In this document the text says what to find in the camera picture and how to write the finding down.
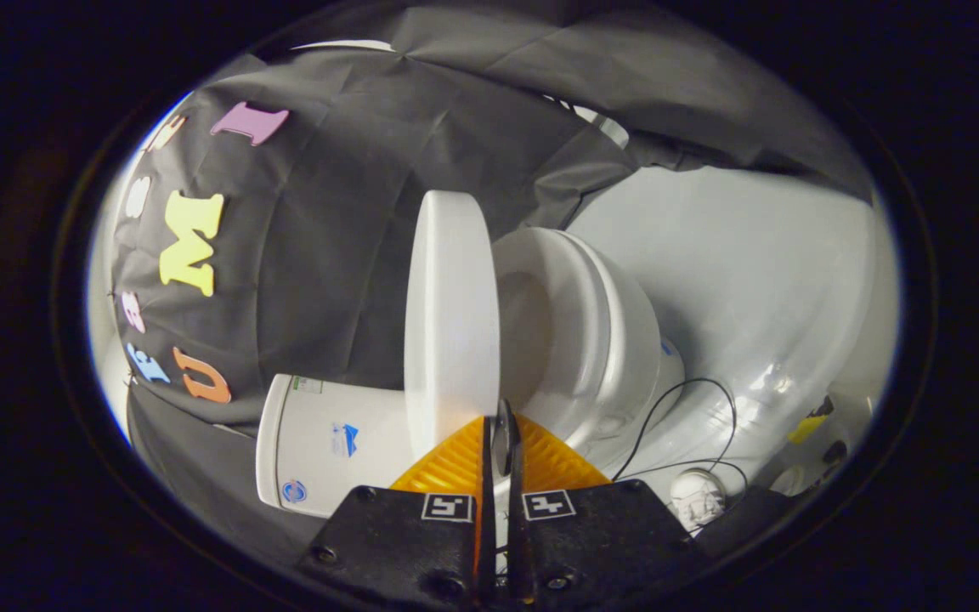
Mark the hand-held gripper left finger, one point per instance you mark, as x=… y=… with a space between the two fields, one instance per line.
x=487 y=527

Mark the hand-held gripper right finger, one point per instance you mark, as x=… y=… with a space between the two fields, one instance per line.
x=517 y=527

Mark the white toilet lid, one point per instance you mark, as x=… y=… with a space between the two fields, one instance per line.
x=451 y=323

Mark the white shoe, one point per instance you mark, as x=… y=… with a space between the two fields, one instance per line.
x=698 y=497

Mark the dark cloth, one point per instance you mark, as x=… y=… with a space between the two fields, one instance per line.
x=744 y=514

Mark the small yellow black object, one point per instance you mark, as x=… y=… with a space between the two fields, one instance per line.
x=808 y=425

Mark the black backdrop cloth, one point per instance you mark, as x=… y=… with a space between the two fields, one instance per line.
x=328 y=212

